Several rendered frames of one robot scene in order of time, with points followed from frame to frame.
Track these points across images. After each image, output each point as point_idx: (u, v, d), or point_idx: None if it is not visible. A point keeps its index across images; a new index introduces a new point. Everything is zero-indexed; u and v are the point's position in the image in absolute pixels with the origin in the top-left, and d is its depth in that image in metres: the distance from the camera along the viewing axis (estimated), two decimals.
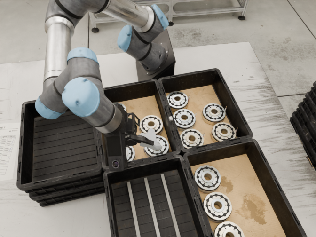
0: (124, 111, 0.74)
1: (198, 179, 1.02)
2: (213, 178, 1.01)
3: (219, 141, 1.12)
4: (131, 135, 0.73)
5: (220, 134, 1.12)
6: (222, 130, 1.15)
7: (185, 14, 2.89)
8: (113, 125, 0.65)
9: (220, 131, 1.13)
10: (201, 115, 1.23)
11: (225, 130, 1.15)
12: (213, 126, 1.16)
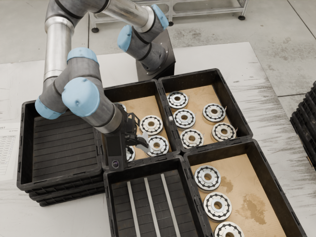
0: (124, 111, 0.74)
1: (198, 179, 1.02)
2: (213, 178, 1.01)
3: (219, 141, 1.12)
4: (131, 135, 0.73)
5: (220, 134, 1.12)
6: (222, 130, 1.15)
7: (185, 14, 2.89)
8: (113, 125, 0.65)
9: (220, 131, 1.13)
10: (201, 115, 1.23)
11: (225, 130, 1.15)
12: None
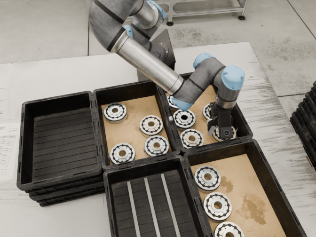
0: None
1: (198, 179, 1.02)
2: (213, 178, 1.01)
3: (219, 141, 1.12)
4: (230, 115, 1.04)
5: None
6: None
7: (185, 14, 2.89)
8: (235, 102, 0.96)
9: None
10: (201, 115, 1.23)
11: None
12: None
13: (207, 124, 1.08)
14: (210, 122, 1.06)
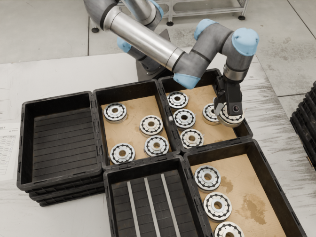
0: None
1: (198, 179, 1.02)
2: (213, 178, 1.01)
3: (226, 122, 1.00)
4: None
5: None
6: None
7: (185, 14, 2.89)
8: (246, 73, 0.84)
9: None
10: (201, 115, 1.23)
11: None
12: None
13: (214, 101, 0.96)
14: (217, 98, 0.94)
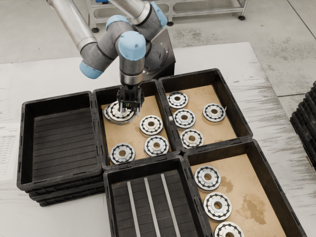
0: (124, 97, 0.86)
1: (198, 179, 1.02)
2: (213, 178, 1.01)
3: None
4: (122, 87, 0.92)
5: None
6: None
7: (185, 14, 2.89)
8: None
9: (125, 109, 1.02)
10: (201, 115, 1.23)
11: None
12: (130, 118, 1.00)
13: (144, 99, 0.97)
14: (143, 94, 0.95)
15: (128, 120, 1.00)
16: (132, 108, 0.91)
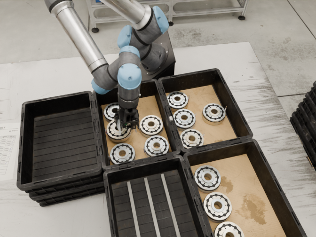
0: (125, 119, 0.97)
1: (198, 179, 1.02)
2: (213, 178, 1.01)
3: None
4: (119, 110, 1.02)
5: None
6: None
7: (185, 14, 2.89)
8: None
9: (122, 127, 1.12)
10: (201, 115, 1.23)
11: None
12: (128, 134, 1.11)
13: (139, 116, 1.08)
14: (138, 112, 1.07)
15: (127, 136, 1.11)
16: (132, 127, 1.02)
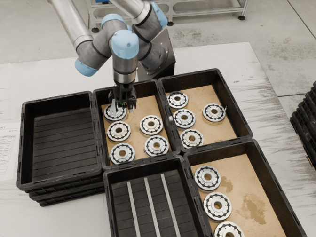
0: (121, 97, 0.87)
1: (198, 179, 1.02)
2: (213, 178, 1.01)
3: None
4: (114, 87, 0.92)
5: (122, 127, 1.15)
6: None
7: (185, 14, 2.89)
8: None
9: (122, 130, 1.14)
10: (201, 115, 1.23)
11: None
12: (128, 137, 1.13)
13: (137, 95, 0.98)
14: (135, 90, 0.96)
15: (127, 138, 1.13)
16: (128, 106, 0.92)
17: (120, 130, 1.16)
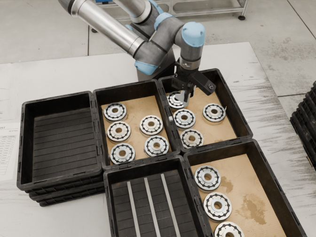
0: None
1: (198, 179, 1.02)
2: (213, 178, 1.01)
3: None
4: None
5: (122, 127, 1.15)
6: None
7: (185, 14, 2.89)
8: None
9: (122, 130, 1.14)
10: (201, 115, 1.23)
11: None
12: (128, 137, 1.13)
13: (184, 96, 1.03)
14: (187, 91, 1.01)
15: (127, 138, 1.13)
16: None
17: (120, 130, 1.16)
